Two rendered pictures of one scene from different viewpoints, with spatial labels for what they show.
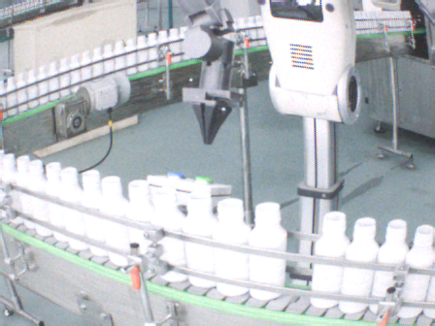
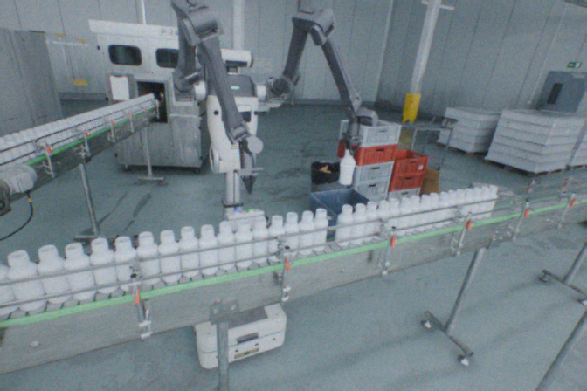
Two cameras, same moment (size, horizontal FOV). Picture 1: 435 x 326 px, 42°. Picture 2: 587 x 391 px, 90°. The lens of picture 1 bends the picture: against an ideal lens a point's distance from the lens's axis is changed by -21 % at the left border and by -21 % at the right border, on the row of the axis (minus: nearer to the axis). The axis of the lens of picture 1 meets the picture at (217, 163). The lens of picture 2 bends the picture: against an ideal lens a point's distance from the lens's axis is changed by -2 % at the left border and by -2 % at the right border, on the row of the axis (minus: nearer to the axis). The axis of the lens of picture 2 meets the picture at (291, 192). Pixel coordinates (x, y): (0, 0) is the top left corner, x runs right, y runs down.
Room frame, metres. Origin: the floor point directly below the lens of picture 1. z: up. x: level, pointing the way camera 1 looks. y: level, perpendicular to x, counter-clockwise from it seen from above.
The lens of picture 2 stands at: (0.53, 0.83, 1.65)
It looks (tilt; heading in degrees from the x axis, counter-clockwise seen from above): 23 degrees down; 302
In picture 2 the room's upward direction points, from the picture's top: 5 degrees clockwise
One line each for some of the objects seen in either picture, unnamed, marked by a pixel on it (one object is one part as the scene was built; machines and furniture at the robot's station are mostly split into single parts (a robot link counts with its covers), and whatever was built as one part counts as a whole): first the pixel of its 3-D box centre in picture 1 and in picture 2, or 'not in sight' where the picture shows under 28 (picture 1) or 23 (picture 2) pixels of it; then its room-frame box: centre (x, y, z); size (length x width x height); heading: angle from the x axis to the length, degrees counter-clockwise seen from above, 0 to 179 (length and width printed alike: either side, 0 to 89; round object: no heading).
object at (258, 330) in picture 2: not in sight; (233, 297); (1.59, -0.25, 0.24); 0.68 x 0.53 x 0.41; 148
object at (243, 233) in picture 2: (117, 222); (243, 243); (1.11, 0.19, 1.08); 0.06 x 0.06 x 0.17
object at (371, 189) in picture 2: not in sight; (360, 184); (1.67, -2.60, 0.33); 0.61 x 0.41 x 0.22; 64
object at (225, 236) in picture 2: (96, 214); (225, 245); (1.15, 0.23, 1.08); 0.06 x 0.06 x 0.17
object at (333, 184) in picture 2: not in sight; (327, 192); (1.87, -2.08, 0.32); 0.45 x 0.45 x 0.64
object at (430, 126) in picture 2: not in sight; (420, 143); (1.49, -5.07, 0.49); 1.05 x 0.55 x 0.99; 58
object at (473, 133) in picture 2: not in sight; (473, 131); (0.79, -7.88, 0.50); 1.23 x 1.05 x 1.00; 56
